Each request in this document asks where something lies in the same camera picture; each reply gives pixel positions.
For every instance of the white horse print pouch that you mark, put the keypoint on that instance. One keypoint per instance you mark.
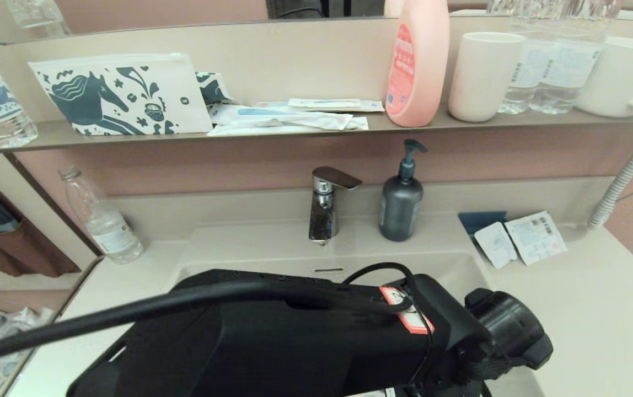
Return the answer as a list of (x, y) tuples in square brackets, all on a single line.
[(123, 94)]

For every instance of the pink lotion bottle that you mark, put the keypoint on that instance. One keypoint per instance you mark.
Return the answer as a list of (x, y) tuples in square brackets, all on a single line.
[(418, 66)]

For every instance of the chrome faucet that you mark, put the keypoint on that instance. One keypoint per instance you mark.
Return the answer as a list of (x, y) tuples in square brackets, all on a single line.
[(323, 215)]

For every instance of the flat pale amenity packet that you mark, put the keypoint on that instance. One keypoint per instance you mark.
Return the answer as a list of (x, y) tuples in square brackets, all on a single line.
[(327, 103)]

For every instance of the large white barcode sachet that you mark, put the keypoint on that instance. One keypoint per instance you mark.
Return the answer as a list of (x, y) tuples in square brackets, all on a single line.
[(536, 238)]

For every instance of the small blue print pouch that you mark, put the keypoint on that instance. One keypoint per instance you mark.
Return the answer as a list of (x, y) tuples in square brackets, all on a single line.
[(214, 88)]

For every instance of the dark grey soap dispenser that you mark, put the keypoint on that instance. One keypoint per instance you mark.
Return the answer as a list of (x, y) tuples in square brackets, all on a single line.
[(401, 209)]

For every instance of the white toothbrush packet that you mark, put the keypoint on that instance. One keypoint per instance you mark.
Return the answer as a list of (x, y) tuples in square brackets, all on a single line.
[(279, 114)]

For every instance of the wall mirror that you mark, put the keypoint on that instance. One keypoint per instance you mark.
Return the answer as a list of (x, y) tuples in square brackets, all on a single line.
[(156, 12)]

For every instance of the dark blue tray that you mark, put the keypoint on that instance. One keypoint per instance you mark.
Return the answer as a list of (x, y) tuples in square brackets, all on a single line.
[(476, 221)]

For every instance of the slim clear water bottle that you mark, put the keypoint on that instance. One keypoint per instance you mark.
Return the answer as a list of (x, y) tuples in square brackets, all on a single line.
[(104, 226)]

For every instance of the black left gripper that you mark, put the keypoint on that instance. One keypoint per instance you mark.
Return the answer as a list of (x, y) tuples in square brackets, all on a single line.
[(449, 389)]

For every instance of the long white amenity packet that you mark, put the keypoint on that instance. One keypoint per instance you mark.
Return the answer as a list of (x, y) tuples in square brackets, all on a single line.
[(294, 130)]

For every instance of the beige wall shelf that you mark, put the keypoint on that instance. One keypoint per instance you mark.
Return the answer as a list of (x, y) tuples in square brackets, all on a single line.
[(46, 137)]

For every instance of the beige ceramic sink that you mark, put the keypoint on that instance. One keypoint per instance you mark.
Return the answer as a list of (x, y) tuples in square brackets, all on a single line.
[(239, 248)]

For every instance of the clear plastic water bottle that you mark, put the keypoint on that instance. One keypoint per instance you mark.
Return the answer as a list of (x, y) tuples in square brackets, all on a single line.
[(524, 71), (568, 71)]

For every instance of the white tumbler cup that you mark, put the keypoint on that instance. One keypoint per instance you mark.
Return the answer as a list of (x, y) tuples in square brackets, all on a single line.
[(483, 77)]

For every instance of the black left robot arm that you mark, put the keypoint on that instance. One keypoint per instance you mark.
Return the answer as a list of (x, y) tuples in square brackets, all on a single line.
[(272, 347)]

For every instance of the brown wall pocket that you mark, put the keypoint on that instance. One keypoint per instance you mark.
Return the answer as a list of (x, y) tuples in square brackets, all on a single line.
[(30, 253)]

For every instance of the small white sachet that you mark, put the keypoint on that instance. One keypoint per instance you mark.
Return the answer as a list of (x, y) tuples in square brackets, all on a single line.
[(495, 245)]

